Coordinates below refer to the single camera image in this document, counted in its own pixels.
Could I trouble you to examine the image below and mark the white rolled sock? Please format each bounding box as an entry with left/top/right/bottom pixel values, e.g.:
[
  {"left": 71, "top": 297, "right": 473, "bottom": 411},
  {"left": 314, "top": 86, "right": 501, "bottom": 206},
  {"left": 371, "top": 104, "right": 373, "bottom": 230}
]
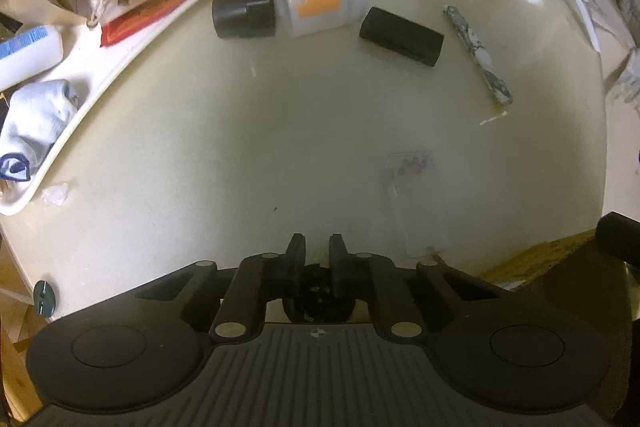
[{"left": 0, "top": 79, "right": 83, "bottom": 182}]

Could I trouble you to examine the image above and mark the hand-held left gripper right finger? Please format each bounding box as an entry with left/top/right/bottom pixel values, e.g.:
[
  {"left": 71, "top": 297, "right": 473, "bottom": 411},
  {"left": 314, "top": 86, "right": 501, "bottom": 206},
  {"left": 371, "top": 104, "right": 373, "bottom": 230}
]
[{"left": 328, "top": 233, "right": 506, "bottom": 344}]

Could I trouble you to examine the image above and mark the small black round object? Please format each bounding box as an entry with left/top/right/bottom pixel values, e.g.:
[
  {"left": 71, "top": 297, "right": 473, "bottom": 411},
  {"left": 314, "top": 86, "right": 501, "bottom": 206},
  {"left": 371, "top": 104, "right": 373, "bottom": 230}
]
[{"left": 284, "top": 264, "right": 357, "bottom": 324}]

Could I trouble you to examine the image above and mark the clear phone case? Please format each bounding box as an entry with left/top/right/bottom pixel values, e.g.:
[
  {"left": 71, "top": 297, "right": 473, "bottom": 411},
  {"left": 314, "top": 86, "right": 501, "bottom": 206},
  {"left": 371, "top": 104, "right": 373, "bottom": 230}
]
[{"left": 385, "top": 150, "right": 449, "bottom": 258}]

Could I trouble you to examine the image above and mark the white plastic tray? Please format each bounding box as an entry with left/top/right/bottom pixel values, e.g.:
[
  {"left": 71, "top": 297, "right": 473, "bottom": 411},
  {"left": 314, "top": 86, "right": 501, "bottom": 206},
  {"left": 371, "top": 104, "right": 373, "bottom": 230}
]
[{"left": 0, "top": 0, "right": 283, "bottom": 217}]

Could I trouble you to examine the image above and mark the clear plastic scrap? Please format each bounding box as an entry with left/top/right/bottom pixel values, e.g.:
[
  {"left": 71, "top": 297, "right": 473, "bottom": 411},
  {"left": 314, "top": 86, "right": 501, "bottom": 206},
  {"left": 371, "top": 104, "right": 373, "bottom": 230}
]
[{"left": 42, "top": 184, "right": 71, "bottom": 206}]

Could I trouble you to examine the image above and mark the red flat packet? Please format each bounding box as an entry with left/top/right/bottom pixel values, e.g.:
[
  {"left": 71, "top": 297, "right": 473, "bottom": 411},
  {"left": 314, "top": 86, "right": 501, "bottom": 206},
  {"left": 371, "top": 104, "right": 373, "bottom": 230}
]
[{"left": 100, "top": 0, "right": 226, "bottom": 48}]

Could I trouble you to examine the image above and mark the marbled grey pen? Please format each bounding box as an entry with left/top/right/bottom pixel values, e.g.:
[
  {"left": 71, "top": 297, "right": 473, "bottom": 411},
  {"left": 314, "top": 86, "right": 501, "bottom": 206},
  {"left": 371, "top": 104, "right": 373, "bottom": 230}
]
[{"left": 442, "top": 4, "right": 514, "bottom": 106}]

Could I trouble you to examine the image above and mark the green round disc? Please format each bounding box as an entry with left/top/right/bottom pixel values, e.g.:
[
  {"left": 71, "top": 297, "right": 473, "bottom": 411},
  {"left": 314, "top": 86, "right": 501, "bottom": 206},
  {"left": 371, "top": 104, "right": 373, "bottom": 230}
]
[{"left": 32, "top": 279, "right": 58, "bottom": 319}]

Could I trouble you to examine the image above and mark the white and blue tube bottle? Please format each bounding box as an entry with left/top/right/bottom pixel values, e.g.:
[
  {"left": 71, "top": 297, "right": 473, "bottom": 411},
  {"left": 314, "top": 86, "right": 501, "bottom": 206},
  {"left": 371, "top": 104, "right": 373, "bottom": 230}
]
[{"left": 0, "top": 24, "right": 65, "bottom": 92}]

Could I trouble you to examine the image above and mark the brown cardboard box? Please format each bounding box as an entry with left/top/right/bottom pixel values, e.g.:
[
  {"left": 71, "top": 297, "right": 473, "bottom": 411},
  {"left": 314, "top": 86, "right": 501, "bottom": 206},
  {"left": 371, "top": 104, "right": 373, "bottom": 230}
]
[{"left": 479, "top": 229, "right": 640, "bottom": 328}]

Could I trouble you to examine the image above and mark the black rectangular box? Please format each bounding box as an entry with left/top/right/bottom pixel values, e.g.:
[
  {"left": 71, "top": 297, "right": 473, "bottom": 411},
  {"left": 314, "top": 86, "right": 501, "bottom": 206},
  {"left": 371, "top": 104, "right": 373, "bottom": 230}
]
[{"left": 359, "top": 6, "right": 446, "bottom": 68}]

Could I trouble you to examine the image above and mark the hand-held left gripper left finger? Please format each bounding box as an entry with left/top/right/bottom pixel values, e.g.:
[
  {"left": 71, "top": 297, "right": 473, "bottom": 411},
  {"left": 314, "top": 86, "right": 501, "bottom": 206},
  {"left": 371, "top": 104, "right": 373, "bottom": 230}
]
[{"left": 132, "top": 233, "right": 307, "bottom": 344}]

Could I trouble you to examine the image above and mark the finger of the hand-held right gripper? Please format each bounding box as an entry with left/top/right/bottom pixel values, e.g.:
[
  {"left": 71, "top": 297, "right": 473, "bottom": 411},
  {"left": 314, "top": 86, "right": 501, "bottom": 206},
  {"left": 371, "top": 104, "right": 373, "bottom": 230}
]
[{"left": 595, "top": 212, "right": 640, "bottom": 269}]

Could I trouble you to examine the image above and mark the white jar with orange label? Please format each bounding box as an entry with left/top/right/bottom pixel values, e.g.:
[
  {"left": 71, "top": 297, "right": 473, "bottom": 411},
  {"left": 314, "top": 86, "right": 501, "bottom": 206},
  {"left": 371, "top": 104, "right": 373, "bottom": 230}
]
[{"left": 211, "top": 0, "right": 376, "bottom": 40}]

